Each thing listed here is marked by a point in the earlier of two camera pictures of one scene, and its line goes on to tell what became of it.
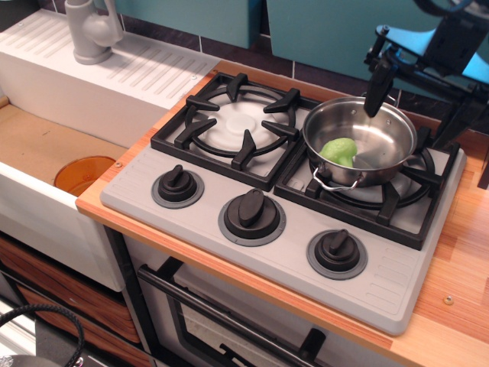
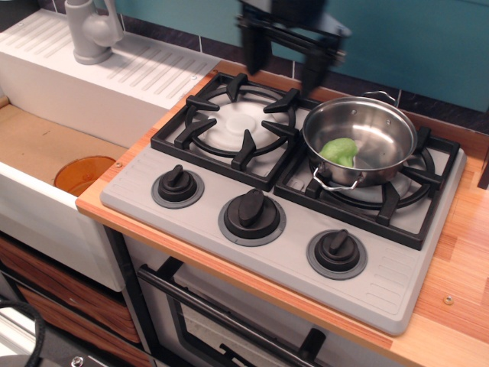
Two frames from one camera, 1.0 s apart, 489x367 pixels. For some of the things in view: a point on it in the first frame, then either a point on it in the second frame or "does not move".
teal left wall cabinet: x=237 y=22 does not move
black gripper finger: x=453 y=121 -> x=315 y=68
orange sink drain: x=77 y=175 does not move
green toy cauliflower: x=341 y=150 does not move
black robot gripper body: x=448 y=55 -> x=308 y=23
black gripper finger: x=380 y=82 -> x=257 y=48
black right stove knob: x=337 y=254 does not move
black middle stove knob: x=251 y=219 does not move
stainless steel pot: x=383 y=141 does not move
